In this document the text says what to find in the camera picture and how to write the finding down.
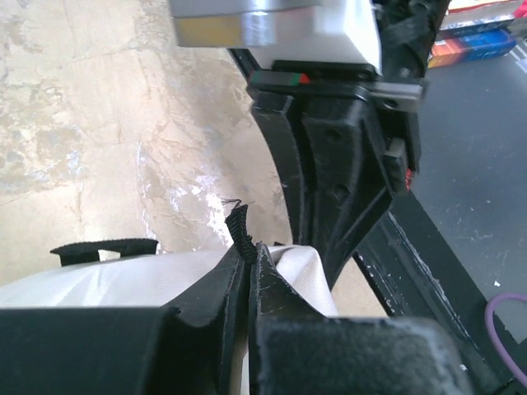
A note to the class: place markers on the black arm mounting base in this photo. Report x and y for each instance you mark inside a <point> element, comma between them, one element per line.
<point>414,272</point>

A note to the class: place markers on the beige canvas backpack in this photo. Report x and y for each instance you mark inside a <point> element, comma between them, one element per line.
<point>299,265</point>

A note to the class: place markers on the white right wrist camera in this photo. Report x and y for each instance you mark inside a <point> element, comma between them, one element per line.
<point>306,31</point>

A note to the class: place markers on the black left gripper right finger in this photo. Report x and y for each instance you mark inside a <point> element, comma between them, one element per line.
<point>350,358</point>

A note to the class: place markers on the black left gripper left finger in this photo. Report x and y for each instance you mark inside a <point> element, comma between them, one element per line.
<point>165,324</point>

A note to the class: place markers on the stacked colourful boxes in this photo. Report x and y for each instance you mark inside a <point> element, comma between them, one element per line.
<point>475,30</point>

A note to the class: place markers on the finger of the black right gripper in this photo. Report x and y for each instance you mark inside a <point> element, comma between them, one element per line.
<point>278,117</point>

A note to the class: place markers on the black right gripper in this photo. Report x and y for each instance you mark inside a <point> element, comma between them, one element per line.
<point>365,151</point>

